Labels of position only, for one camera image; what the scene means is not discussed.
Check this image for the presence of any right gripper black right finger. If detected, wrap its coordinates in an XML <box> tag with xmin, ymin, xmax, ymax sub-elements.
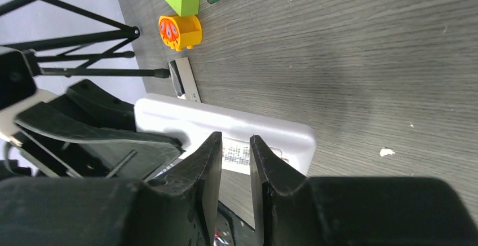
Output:
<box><xmin>250</xmin><ymin>135</ymin><xmax>307</xmax><ymax>245</ymax></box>

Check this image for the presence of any yellow orange toy block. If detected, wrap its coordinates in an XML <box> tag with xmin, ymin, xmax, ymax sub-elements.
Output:
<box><xmin>158</xmin><ymin>15</ymin><xmax>203</xmax><ymax>51</ymax></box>

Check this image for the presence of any black music stand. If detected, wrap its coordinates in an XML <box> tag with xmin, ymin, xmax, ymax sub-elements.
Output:
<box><xmin>0</xmin><ymin>0</ymin><xmax>171</xmax><ymax>79</ymax></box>

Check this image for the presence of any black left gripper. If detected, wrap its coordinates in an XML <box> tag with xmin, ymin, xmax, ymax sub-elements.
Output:
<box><xmin>1</xmin><ymin>47</ymin><xmax>184</xmax><ymax>180</ymax></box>

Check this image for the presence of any white remote control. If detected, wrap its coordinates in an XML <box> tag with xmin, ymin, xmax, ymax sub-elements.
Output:
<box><xmin>134</xmin><ymin>94</ymin><xmax>316</xmax><ymax>175</ymax></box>
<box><xmin>168</xmin><ymin>57</ymin><xmax>202</xmax><ymax>103</ymax></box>

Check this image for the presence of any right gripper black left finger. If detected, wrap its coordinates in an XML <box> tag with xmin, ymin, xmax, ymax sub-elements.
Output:
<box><xmin>141</xmin><ymin>131</ymin><xmax>223</xmax><ymax>245</ymax></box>

